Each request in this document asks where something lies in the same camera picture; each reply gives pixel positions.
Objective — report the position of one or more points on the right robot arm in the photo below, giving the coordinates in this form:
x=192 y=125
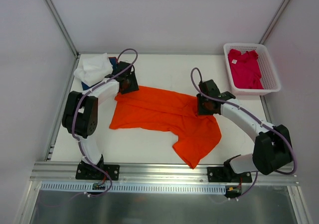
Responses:
x=272 y=144

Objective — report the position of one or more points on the blue folded t-shirt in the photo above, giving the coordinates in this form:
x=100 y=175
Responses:
x=114 y=66

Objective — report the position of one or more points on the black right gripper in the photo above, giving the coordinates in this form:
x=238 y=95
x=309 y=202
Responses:
x=205 y=106

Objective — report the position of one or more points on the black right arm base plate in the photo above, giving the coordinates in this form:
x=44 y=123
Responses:
x=223 y=174

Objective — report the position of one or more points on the orange t-shirt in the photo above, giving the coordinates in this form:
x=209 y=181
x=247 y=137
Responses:
x=168 y=111

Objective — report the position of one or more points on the white slotted cable duct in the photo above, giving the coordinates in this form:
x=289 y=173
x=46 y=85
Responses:
x=134 y=188

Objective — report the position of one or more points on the aluminium mounting rail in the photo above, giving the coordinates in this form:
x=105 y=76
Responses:
x=150 y=173

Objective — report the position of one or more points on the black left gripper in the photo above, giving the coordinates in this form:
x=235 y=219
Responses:
x=130 y=83

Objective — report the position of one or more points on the white plastic basket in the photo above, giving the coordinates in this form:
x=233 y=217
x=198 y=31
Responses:
x=270 y=79

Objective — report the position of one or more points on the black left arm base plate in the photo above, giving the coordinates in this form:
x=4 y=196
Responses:
x=88 y=172

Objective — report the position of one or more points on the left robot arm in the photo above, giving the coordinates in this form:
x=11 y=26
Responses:
x=80 y=116

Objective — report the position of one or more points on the magenta t-shirt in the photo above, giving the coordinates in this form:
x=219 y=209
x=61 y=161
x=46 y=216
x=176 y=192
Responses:
x=245 y=69

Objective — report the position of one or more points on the white folded t-shirt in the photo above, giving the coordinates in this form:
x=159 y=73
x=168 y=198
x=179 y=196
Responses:
x=94 y=69

